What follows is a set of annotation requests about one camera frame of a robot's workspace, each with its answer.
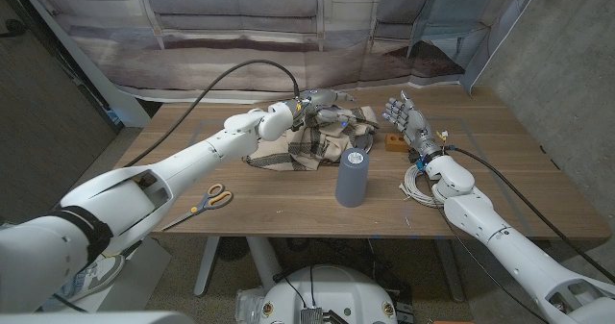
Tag grey white sneaker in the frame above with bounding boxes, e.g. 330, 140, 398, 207
60, 254, 126, 304

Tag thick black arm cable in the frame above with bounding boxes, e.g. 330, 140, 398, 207
123, 59, 302, 169
445, 144, 615, 285

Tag beige striped scarf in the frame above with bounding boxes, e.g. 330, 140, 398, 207
242, 105, 381, 172

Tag coiled white cable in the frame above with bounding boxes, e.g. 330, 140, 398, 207
398, 163, 446, 209

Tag grey cylindrical cup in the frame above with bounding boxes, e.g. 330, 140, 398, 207
334, 147, 371, 209

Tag grey table leg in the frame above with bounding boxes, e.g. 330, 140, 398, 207
434, 239, 466, 304

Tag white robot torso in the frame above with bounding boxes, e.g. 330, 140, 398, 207
258, 264, 399, 324

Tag white table leg frame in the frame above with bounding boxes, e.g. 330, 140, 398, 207
193, 236, 284, 297

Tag yellow grey handled scissors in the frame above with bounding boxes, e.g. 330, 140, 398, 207
160, 183, 234, 232

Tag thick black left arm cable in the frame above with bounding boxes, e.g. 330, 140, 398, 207
123, 59, 302, 169

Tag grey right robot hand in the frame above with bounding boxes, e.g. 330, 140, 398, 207
382, 90, 443, 158

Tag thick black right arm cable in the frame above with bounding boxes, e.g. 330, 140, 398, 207
445, 144, 615, 285

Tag printed living room backdrop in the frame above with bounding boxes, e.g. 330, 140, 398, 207
28, 0, 549, 105

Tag clear plastic bag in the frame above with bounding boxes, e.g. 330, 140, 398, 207
234, 287, 268, 323

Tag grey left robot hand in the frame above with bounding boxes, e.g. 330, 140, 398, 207
290, 87, 357, 132

